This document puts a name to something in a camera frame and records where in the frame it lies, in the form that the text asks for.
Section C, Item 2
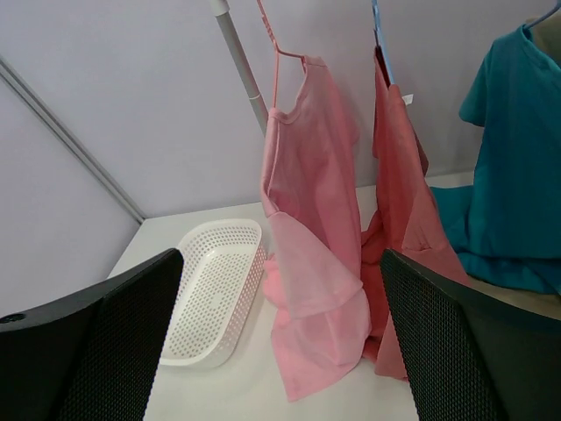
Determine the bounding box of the teal t-shirt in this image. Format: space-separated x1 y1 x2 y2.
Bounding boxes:
429 24 561 296

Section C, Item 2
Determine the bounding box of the white perforated plastic basket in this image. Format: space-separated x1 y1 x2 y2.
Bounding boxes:
160 218 266 369

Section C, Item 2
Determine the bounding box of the light blue wire hanger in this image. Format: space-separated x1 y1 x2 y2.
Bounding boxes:
524 0 561 29

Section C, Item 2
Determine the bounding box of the coral red t-shirt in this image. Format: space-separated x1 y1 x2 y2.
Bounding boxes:
361 48 470 380

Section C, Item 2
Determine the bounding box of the grey clothes rack frame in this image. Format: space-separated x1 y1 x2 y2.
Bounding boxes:
209 0 268 134

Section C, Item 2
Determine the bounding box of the pink wire hanger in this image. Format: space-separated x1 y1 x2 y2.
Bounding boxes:
257 0 307 108

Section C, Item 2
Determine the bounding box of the light pink t-shirt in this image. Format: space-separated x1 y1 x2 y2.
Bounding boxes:
260 57 371 402

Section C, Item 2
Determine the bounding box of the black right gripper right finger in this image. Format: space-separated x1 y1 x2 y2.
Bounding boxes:
380 249 560 420

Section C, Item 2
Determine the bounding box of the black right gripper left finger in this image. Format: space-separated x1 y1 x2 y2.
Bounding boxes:
1 248 183 420

